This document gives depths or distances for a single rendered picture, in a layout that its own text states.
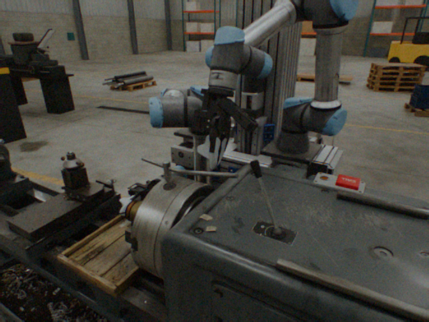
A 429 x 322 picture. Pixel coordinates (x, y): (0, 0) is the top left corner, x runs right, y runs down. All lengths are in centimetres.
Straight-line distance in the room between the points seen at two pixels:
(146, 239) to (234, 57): 53
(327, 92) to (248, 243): 72
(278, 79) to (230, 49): 73
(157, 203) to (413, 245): 61
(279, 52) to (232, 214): 94
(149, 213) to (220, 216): 23
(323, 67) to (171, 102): 56
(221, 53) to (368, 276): 57
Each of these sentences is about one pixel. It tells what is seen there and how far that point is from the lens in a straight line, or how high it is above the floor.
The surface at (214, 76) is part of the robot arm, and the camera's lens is 76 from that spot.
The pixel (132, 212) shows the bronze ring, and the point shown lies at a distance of 102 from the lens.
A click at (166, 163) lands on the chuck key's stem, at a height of 132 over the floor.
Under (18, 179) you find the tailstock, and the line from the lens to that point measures 184.
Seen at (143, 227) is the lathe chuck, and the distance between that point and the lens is 84.
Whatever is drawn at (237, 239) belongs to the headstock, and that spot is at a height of 126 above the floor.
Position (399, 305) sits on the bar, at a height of 127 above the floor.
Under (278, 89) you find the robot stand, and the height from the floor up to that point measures 139.
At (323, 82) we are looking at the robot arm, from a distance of 116.
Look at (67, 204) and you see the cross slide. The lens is 141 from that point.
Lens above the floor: 166
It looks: 25 degrees down
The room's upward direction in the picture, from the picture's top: straight up
